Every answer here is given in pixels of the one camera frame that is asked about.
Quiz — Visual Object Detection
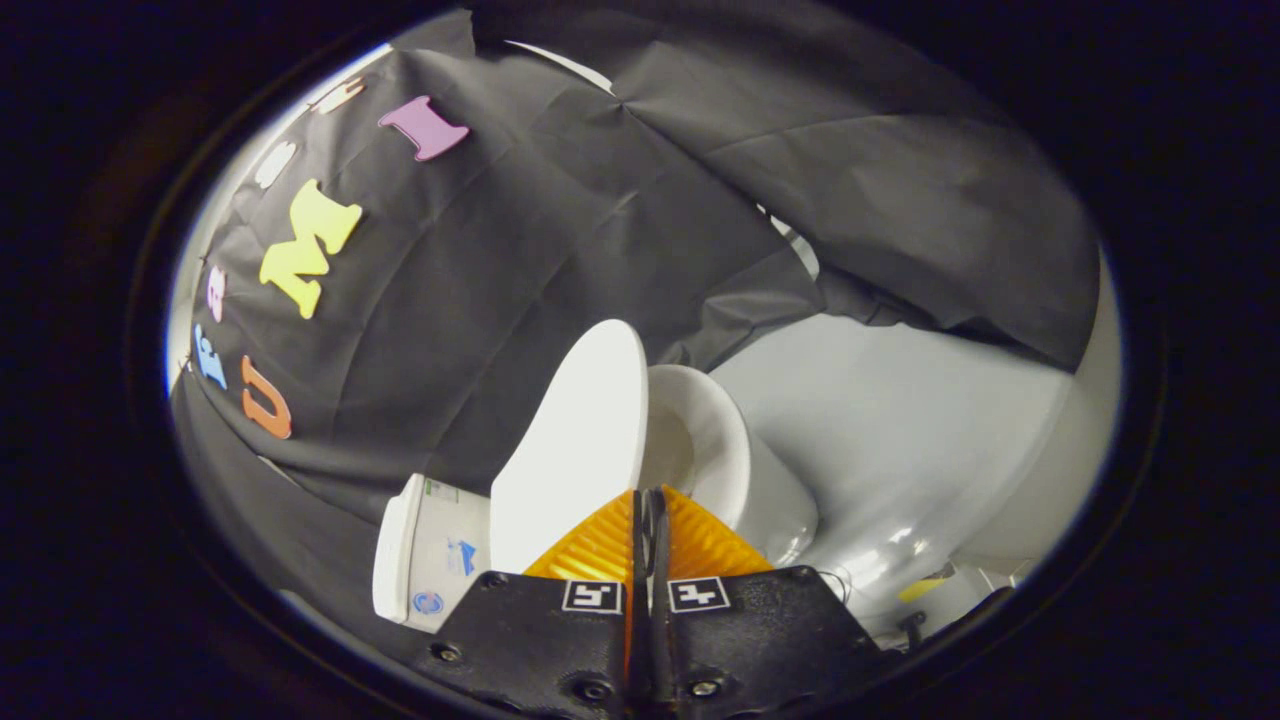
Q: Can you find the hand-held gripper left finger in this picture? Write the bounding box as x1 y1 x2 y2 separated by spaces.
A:
415 488 641 720

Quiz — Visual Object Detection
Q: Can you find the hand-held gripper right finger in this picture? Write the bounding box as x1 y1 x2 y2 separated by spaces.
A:
648 485 903 720

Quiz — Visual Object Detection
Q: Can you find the white toilet lid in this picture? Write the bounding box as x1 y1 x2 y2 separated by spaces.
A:
489 319 651 577

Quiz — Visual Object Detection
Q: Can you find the white toilet tank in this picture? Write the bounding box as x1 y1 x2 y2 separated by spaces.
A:
371 473 494 634

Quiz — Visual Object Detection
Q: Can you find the white toilet bowl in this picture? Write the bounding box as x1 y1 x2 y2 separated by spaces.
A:
638 364 820 567

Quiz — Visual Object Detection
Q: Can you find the small yellow object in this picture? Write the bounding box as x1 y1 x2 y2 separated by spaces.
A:
897 572 956 604

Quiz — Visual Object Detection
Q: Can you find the black backdrop cloth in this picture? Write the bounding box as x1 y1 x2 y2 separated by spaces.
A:
168 8 1103 611

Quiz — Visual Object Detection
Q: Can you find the thin black cable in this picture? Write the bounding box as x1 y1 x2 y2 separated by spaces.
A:
815 566 881 607

